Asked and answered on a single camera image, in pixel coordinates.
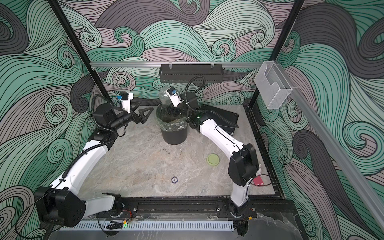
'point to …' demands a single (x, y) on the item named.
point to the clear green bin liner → (174, 124)
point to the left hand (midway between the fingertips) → (146, 103)
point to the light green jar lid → (213, 159)
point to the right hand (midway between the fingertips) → (167, 101)
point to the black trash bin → (174, 137)
